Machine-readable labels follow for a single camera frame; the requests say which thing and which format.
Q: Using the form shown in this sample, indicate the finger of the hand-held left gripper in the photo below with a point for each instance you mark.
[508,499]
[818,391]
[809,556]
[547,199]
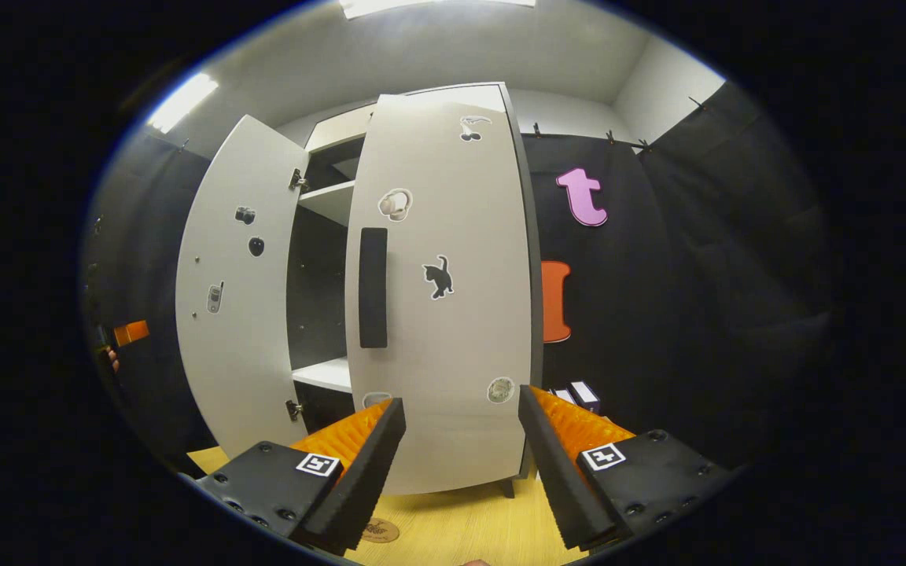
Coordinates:
[132,332]

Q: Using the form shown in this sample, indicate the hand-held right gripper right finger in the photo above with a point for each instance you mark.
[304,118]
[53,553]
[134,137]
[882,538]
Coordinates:
[555,464]

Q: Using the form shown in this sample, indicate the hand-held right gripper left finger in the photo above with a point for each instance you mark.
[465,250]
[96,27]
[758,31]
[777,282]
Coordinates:
[370,464]

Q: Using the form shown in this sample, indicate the camera sticker cabinet door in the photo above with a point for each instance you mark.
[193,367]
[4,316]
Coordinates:
[233,354]

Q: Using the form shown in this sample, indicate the black cat sticker cabinet door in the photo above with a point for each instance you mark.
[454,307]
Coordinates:
[469,338]

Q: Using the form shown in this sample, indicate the round wooden coaster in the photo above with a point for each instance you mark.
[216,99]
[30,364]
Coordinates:
[382,531]

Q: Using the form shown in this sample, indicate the light blue book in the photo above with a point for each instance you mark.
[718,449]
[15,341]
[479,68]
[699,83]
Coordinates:
[561,395]

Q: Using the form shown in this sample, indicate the white cabinet shelf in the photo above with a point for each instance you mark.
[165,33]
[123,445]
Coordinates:
[331,200]
[327,373]

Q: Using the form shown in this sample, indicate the white and grey cabinet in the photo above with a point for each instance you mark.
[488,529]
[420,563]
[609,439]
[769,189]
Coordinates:
[315,299]

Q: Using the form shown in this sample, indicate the black backdrop cloth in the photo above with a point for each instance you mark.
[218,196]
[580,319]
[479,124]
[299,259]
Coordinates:
[697,275]

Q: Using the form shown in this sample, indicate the rectangular ceiling light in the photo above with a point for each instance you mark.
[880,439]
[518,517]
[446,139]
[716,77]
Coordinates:
[183,101]
[437,6]

